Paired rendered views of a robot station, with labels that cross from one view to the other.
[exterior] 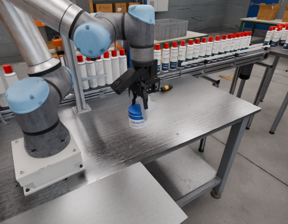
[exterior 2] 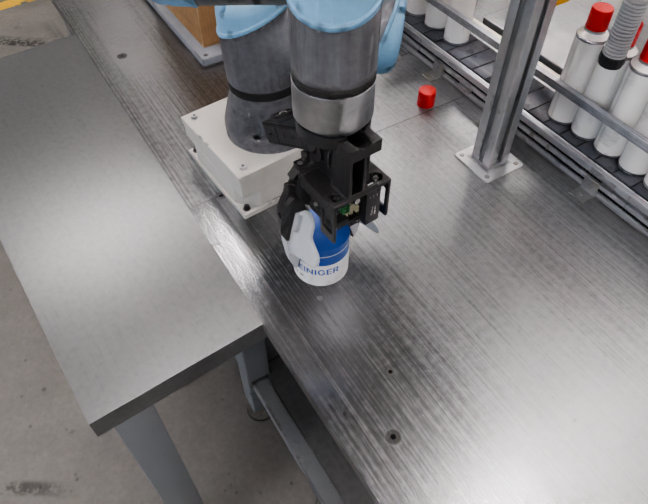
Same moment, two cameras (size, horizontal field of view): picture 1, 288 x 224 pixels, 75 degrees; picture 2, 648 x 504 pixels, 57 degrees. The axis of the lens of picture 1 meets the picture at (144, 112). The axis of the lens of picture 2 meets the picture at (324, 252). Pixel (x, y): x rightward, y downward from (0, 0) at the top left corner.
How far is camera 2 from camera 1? 0.75 m
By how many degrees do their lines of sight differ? 65
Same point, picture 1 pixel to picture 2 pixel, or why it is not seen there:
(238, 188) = not seen: outside the picture
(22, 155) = not seen: hidden behind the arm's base
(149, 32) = (297, 41)
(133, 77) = (287, 131)
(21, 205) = (172, 155)
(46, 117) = (236, 67)
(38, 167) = (203, 132)
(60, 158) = (220, 154)
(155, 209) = (121, 357)
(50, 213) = (149, 194)
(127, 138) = (354, 288)
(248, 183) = not seen: outside the picture
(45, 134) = (233, 95)
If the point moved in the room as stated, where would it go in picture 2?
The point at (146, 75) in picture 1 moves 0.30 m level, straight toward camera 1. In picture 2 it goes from (326, 168) to (20, 170)
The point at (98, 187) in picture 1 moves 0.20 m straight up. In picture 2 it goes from (193, 249) to (167, 151)
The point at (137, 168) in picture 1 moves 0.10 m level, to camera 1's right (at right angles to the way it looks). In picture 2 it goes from (239, 318) to (234, 381)
